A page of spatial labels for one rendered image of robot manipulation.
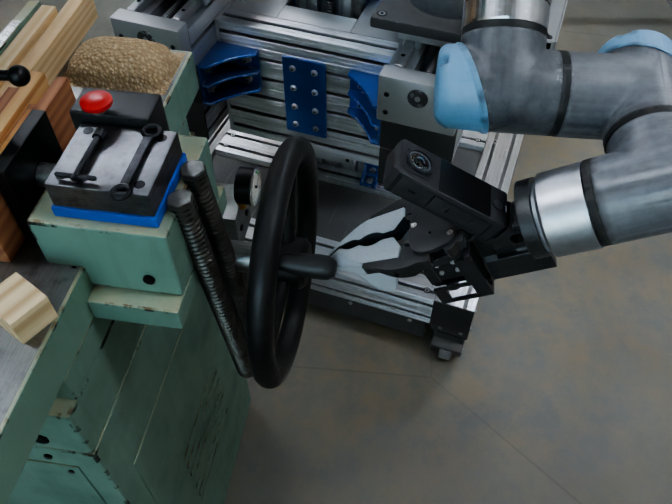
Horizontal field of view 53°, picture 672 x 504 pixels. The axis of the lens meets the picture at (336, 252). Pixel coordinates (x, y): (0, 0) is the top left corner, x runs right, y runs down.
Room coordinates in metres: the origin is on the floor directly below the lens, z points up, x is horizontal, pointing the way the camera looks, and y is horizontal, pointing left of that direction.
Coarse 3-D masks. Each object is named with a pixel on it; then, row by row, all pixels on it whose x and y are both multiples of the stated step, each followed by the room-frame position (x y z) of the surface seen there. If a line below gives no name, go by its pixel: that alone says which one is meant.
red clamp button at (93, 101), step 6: (96, 90) 0.52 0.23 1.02; (84, 96) 0.51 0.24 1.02; (90, 96) 0.51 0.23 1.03; (96, 96) 0.51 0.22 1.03; (102, 96) 0.51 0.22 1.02; (108, 96) 0.51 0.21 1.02; (84, 102) 0.50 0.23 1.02; (90, 102) 0.50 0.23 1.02; (96, 102) 0.50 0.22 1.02; (102, 102) 0.50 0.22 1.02; (108, 102) 0.50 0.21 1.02; (84, 108) 0.50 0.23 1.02; (90, 108) 0.50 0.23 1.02; (96, 108) 0.50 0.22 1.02; (102, 108) 0.50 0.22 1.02; (108, 108) 0.50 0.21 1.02
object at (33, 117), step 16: (32, 112) 0.52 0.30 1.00; (32, 128) 0.50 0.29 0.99; (48, 128) 0.52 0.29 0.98; (16, 144) 0.48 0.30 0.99; (32, 144) 0.49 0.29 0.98; (48, 144) 0.51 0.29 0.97; (0, 160) 0.46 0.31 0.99; (16, 160) 0.46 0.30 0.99; (32, 160) 0.48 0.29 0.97; (48, 160) 0.50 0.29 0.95; (0, 176) 0.44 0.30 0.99; (16, 176) 0.45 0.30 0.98; (32, 176) 0.47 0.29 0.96; (16, 192) 0.44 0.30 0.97; (32, 192) 0.46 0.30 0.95; (16, 208) 0.44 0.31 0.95; (32, 208) 0.45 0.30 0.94
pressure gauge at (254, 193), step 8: (240, 168) 0.77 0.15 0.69; (248, 168) 0.77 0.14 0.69; (256, 168) 0.77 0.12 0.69; (240, 176) 0.75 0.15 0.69; (248, 176) 0.75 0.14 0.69; (256, 176) 0.77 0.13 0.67; (240, 184) 0.74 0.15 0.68; (248, 184) 0.74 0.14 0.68; (256, 184) 0.77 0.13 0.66; (240, 192) 0.73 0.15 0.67; (248, 192) 0.73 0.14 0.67; (256, 192) 0.76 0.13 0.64; (240, 200) 0.73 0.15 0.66; (248, 200) 0.73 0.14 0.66; (256, 200) 0.75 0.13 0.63; (240, 208) 0.76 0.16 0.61
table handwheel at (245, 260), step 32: (288, 160) 0.50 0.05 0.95; (288, 192) 0.46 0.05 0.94; (256, 224) 0.43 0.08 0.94; (288, 224) 0.50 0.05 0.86; (256, 256) 0.40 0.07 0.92; (256, 288) 0.38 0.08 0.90; (288, 288) 0.45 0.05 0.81; (256, 320) 0.36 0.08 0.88; (288, 320) 0.48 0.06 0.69; (256, 352) 0.35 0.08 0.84; (288, 352) 0.43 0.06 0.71
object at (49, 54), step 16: (80, 0) 0.83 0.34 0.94; (64, 16) 0.79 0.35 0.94; (80, 16) 0.81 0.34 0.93; (96, 16) 0.85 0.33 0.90; (48, 32) 0.75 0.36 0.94; (64, 32) 0.76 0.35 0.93; (80, 32) 0.80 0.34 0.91; (32, 48) 0.72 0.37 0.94; (48, 48) 0.72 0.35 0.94; (64, 48) 0.75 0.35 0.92; (32, 64) 0.68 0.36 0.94; (48, 64) 0.71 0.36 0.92; (64, 64) 0.74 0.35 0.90; (48, 80) 0.70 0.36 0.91; (0, 96) 0.62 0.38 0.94
